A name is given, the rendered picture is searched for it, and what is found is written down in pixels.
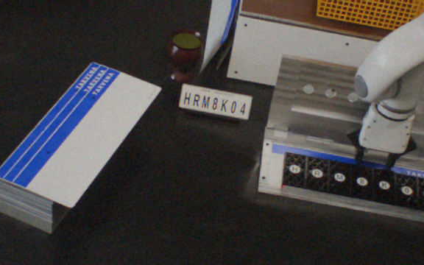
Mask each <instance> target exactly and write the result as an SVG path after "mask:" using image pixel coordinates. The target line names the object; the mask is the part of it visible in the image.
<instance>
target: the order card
mask: <svg viewBox="0 0 424 265"><path fill-rule="evenodd" d="M251 102H252V97H251V96H247V95H243V94H239V93H231V92H227V91H219V90H214V89H210V88H203V87H199V86H195V85H187V84H183V86H182V90H181V94H180V103H179V107H182V108H187V109H191V110H198V111H203V112H207V113H215V114H219V115H223V116H231V117H236V118H240V119H248V117H249V113H250V106H251Z"/></svg>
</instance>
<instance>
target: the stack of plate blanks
mask: <svg viewBox="0 0 424 265"><path fill-rule="evenodd" d="M99 66H100V65H99V64H96V63H91V64H90V65H89V66H88V67H87V68H86V70H85V71H84V72H83V73H82V74H81V75H80V77H79V78H78V79H77V80H76V81H75V83H74V84H73V85H72V86H71V87H70V88H69V89H68V90H67V91H66V92H65V94H64V95H63V96H62V97H61V98H60V99H59V101H58V102H57V103H56V104H55V105H54V107H53V108H52V109H51V110H50V111H49V112H48V113H47V114H46V115H45V116H44V117H43V119H42V120H41V121H40V122H39V124H38V125H37V126H36V127H35V128H34V130H33V131H32V132H31V133H30V134H29V135H28V137H27V138H26V139H24V140H23V142H22V143H21V144H20V145H19V146H18V148H17V149H16V150H15V151H14V152H13V153H12V154H11V156H9V157H8V159H7V160H6V161H5V162H4V163H3V164H2V166H1V167H0V211H1V212H3V213H5V214H6V215H8V216H11V217H13V218H15V219H18V220H20V221H22V222H25V223H27V224H28V225H32V226H34V227H37V228H39V229H41V230H44V231H46V232H48V233H51V234H52V233H53V232H54V230H55V229H56V227H57V226H58V225H59V224H60V222H61V221H62V220H63V218H64V216H65V215H66V214H67V213H68V212H69V211H70V209H71V208H70V207H68V206H64V205H62V204H59V203H57V202H54V201H52V200H50V199H47V198H45V197H42V196H40V195H38V194H35V193H33V192H31V191H28V190H26V189H23V188H21V187H18V186H16V185H13V184H12V183H8V182H7V181H5V180H4V177H5V176H6V173H8V171H9V170H10V169H11V168H12V167H13V166H14V165H15V163H16V162H17V161H18V160H19V158H20V157H21V156H22V155H23V154H24V153H25V152H26V151H27V150H28V149H29V148H30V147H31V145H33V143H34V142H35V141H36V140H37V139H38V137H39V135H40V134H41V133H42V132H43V131H44V130H45V129H46V128H47V126H48V125H49V124H50V123H51V122H52V120H53V119H54V118H55V117H56V115H57V114H58V113H59V112H60V111H61V110H62V109H63V108H64V107H65V106H66V105H67V104H68V103H69V102H70V100H71V99H72V98H73V97H74V95H75V93H76V92H77V91H78V90H79V89H80V88H81V87H82V86H83V85H84V83H85V82H86V81H87V80H88V78H89V77H90V76H91V75H92V74H93V72H95V70H97V68H98V67H99Z"/></svg>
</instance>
